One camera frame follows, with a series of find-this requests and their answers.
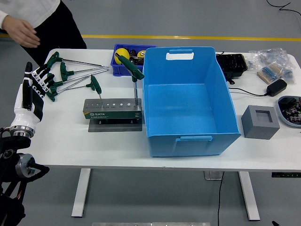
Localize long green T-handle hex key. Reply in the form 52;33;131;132
44;51;106;70
46;75;93;102
60;61;110;82
47;68;110;90

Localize black power adapter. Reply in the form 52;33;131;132
266;79;288;97

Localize black component tray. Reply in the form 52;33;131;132
215;53;247;80

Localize grey block with square recess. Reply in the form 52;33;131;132
241;105;281;140

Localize dark small parts pile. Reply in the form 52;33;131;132
128;48;144;66

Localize person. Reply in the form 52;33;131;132
0;0;87;69

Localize yellow ball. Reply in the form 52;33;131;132
114;48;131;65

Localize grey tray with electronics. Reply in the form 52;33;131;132
277;95;301;129

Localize black table control panel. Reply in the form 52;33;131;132
271;172;301;178

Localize clear bags of components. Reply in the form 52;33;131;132
248;48;296;84

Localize black adapter cable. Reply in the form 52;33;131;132
229;87;269;97

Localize large green T-handle hex key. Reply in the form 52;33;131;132
114;54;145;108

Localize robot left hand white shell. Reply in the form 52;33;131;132
9;62;55;130

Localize resistor strip pack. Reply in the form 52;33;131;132
257;63;283;84

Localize green grey hex key stand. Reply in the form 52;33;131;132
82;98;143;132

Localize metal floor plate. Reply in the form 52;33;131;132
204;170;224;181

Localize small dark blue bin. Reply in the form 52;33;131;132
110;44;158;77

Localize light blue plastic box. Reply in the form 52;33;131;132
142;46;242;159

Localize person's right hand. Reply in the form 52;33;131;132
1;15;40;48

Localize black hanging floor cable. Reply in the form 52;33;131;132
216;171;225;226

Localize thin black floor cable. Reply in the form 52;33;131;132
267;0;301;14

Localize white table leg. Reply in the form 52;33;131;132
71;168;92;218
238;171;261;221

